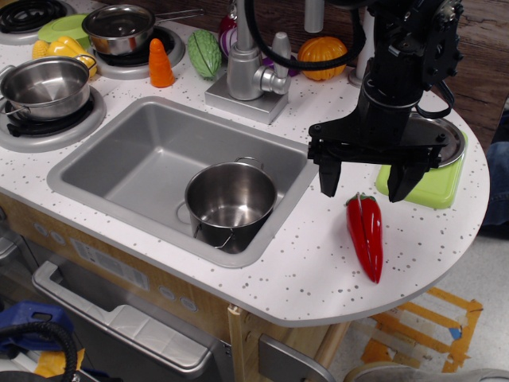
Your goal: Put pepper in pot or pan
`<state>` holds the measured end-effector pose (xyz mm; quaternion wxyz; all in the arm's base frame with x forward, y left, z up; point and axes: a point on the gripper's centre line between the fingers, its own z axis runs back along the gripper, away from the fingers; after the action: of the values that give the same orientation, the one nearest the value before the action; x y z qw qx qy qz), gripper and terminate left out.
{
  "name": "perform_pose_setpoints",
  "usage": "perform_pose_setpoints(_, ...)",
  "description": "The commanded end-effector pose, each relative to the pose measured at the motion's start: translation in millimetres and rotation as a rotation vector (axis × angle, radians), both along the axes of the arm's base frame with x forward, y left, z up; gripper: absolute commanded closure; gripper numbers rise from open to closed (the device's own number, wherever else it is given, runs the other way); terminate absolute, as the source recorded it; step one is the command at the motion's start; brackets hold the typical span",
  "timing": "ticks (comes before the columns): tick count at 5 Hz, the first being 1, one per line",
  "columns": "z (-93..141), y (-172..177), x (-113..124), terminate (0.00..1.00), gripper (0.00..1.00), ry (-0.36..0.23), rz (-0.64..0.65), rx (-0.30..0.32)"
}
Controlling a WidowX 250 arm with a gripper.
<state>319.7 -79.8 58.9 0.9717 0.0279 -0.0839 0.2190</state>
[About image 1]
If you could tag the yellow toy bell pepper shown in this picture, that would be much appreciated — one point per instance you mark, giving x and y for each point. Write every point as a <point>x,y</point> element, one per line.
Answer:
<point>69,47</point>

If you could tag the green plastic cutting board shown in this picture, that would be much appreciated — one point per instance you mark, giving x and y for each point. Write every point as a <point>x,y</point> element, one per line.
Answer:
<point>438,187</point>

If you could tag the yellow toy corn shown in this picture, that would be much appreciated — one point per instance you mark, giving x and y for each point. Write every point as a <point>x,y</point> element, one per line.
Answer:
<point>40,49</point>

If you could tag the back right stove burner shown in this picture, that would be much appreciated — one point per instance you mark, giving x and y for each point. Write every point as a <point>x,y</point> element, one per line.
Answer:
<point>135,66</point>

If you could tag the round metal pot lid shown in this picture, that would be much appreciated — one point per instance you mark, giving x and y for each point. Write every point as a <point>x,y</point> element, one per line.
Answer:
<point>456,141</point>

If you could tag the red toy chili pepper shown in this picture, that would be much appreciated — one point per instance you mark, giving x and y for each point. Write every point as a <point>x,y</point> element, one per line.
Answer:
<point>365,226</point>

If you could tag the orange toy carrot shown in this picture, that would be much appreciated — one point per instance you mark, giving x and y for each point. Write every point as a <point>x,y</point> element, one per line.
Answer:
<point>160,69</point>

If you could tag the front stove burner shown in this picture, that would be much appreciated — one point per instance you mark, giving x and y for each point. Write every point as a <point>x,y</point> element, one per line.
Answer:
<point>28,136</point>

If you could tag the green plastic plate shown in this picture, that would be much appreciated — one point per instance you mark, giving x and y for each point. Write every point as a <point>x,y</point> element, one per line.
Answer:
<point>70,26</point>

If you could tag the back left stove burner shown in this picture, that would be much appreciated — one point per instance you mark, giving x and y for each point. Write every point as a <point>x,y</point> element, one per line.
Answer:
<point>22,20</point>

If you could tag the grey toy sink basin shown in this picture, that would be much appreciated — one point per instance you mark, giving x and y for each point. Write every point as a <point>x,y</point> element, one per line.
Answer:
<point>137,166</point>

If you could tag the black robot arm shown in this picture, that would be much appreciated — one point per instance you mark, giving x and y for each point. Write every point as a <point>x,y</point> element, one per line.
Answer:
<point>416,49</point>

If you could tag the grey rounded cabinet door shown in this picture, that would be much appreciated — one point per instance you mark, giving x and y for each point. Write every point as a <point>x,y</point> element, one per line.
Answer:
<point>279,362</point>

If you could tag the orange toy pumpkin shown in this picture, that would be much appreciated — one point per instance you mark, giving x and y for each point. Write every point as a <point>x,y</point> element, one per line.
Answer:
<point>322,49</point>

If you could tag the steel pot in sink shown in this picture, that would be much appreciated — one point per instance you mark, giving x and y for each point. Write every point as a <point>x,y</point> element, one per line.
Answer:
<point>229,202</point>

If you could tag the silver toy faucet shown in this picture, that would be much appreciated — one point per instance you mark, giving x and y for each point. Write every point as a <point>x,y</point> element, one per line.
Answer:
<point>249,88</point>

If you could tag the stove burner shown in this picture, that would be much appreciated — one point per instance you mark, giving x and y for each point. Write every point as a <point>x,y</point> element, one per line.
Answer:
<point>135,66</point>
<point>22,20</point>
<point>28,136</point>

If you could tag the green toy bitter gourd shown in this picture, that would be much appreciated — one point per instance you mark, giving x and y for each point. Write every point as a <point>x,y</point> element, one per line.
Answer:
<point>204,53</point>

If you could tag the blue jeans leg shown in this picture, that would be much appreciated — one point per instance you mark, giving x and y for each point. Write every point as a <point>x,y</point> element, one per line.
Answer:
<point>497,211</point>

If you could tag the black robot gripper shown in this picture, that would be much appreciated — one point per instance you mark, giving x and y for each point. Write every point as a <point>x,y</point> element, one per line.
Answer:
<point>379,129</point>

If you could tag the steel pot front burner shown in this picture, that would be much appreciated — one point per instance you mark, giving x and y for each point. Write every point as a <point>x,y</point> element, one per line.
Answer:
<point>44,89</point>

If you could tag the purple toy onion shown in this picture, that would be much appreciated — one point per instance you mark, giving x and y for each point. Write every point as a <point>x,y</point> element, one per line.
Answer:
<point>227,34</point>

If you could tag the blue plastic object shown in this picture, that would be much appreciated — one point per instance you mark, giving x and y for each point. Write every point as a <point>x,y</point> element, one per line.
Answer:
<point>36,326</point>

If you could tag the steel saucepan back burner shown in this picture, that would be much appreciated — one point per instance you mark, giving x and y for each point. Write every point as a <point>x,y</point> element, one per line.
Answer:
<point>124,29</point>

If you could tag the grey toy oven door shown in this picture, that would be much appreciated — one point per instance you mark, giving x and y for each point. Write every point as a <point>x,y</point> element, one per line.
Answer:
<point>129,337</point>

